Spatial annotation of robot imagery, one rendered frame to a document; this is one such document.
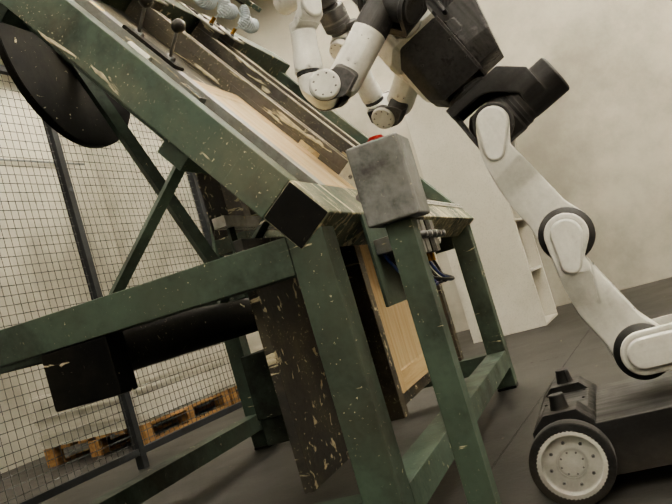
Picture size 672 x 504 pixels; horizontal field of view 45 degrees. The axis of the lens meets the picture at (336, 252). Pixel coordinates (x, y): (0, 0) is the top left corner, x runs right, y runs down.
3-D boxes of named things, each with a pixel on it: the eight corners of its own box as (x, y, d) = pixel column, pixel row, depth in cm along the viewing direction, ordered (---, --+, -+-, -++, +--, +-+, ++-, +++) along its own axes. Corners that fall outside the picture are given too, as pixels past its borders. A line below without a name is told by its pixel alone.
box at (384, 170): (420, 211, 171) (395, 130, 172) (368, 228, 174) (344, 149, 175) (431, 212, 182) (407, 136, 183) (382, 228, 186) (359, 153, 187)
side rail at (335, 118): (438, 221, 383) (452, 202, 381) (267, 89, 408) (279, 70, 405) (441, 221, 391) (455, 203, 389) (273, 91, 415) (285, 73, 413)
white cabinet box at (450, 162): (546, 325, 604) (467, 66, 616) (473, 343, 627) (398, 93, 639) (558, 314, 659) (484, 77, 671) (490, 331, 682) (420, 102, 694)
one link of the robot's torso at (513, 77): (571, 92, 219) (529, 45, 222) (570, 84, 207) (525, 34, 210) (491, 161, 226) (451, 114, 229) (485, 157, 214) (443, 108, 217)
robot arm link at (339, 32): (330, 16, 257) (345, 48, 262) (315, 32, 250) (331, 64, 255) (358, 7, 250) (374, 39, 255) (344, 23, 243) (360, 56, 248)
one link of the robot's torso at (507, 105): (532, 127, 223) (504, 95, 225) (528, 121, 210) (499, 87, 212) (495, 158, 226) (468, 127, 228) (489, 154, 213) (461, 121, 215)
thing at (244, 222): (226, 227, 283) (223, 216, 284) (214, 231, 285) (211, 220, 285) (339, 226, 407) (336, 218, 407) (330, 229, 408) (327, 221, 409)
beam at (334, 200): (301, 251, 179) (330, 211, 176) (261, 218, 181) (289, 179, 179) (461, 236, 389) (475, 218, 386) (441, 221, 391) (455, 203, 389)
